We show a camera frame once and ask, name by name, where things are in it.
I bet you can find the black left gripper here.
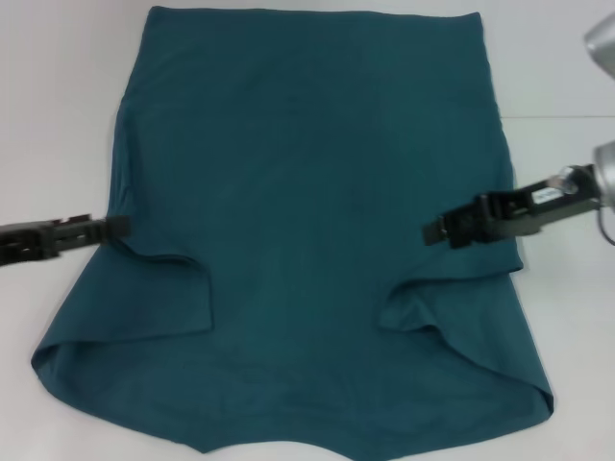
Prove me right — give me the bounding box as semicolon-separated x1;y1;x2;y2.
0;214;132;268

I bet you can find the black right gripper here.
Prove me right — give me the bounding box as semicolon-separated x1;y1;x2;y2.
422;162;603;250

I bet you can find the blue shirt with FREE print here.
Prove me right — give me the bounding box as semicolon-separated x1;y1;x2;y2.
29;4;554;455

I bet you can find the clear gripper cable plug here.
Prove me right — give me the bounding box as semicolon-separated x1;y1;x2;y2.
552;164;583;194

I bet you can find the right arm cable with plug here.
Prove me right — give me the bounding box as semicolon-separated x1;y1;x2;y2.
595;206;615;244

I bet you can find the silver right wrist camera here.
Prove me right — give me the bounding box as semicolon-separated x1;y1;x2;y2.
582;12;615;82

